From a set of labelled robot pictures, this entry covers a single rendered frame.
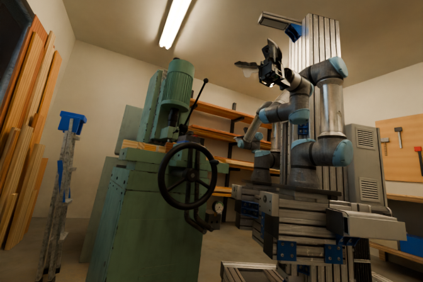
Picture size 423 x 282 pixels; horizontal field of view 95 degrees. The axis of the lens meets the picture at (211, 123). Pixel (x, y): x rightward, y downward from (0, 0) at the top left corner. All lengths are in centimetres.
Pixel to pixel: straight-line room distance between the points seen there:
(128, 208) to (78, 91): 295
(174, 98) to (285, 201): 80
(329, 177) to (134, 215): 108
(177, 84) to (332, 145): 88
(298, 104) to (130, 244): 91
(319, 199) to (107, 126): 316
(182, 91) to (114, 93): 258
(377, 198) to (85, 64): 392
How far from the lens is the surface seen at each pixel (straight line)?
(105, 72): 385
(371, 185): 148
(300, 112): 81
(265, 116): 90
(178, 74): 126
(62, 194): 180
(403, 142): 382
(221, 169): 120
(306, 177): 103
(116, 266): 107
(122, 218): 101
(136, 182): 99
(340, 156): 98
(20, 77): 242
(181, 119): 145
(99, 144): 355
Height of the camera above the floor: 82
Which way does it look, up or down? 15 degrees up
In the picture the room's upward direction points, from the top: 7 degrees clockwise
